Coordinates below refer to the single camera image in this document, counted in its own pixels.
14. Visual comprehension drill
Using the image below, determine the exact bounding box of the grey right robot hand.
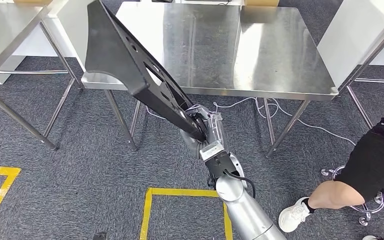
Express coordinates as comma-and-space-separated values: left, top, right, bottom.
179, 105, 229, 157

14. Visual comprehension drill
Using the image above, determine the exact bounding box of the black plastic bracket panel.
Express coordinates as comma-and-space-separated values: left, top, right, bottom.
84, 0, 208, 143

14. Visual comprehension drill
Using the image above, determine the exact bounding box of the steel workbench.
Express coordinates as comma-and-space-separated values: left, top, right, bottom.
80, 1, 340, 158

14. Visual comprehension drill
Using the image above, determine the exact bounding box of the yellow floor tape square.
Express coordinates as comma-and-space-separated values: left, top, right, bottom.
0, 165, 22, 238
139, 187, 233, 240

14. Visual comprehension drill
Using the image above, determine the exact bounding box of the person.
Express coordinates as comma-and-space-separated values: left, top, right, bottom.
278, 96, 384, 240

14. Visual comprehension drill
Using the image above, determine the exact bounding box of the white desk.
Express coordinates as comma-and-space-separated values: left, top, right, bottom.
317, 0, 384, 89
0, 0, 95, 85

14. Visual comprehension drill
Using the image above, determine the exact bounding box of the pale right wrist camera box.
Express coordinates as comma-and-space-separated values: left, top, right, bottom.
199, 140, 227, 163

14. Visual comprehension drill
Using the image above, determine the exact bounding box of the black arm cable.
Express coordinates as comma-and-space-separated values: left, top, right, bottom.
223, 170, 256, 200

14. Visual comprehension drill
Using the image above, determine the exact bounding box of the white floor cable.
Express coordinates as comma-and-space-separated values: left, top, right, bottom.
145, 96, 357, 147

